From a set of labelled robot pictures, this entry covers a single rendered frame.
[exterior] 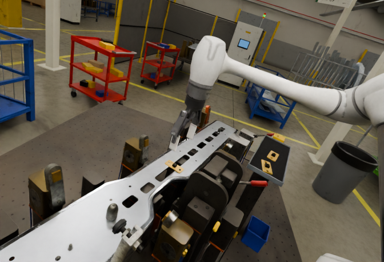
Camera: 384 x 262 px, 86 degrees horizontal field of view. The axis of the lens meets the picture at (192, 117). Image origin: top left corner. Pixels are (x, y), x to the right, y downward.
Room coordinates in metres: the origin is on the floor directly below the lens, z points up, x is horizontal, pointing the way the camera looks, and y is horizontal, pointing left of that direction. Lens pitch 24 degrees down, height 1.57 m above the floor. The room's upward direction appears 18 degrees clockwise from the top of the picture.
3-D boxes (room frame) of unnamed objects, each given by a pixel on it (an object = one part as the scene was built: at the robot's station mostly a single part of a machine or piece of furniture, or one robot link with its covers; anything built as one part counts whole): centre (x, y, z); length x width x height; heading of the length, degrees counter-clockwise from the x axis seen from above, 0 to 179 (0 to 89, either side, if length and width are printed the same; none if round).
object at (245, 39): (7.39, -0.85, 1.22); 0.80 x 0.54 x 2.45; 87
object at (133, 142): (0.76, 0.21, 0.87); 0.12 x 0.07 x 0.35; 68
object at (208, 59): (0.75, 0.01, 1.47); 0.13 x 0.11 x 0.16; 5
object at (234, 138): (0.97, -0.28, 0.90); 0.13 x 0.08 x 0.41; 68
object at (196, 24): (8.01, 0.27, 1.00); 3.64 x 0.14 x 2.00; 87
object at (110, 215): (0.42, 0.14, 1.02); 0.03 x 0.03 x 0.07
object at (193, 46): (6.27, 0.51, 0.57); 1.86 x 0.90 x 1.14; 0
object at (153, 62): (4.77, 1.10, 0.49); 0.81 x 0.46 x 0.97; 165
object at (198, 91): (0.74, 0.01, 1.37); 0.09 x 0.09 x 0.06
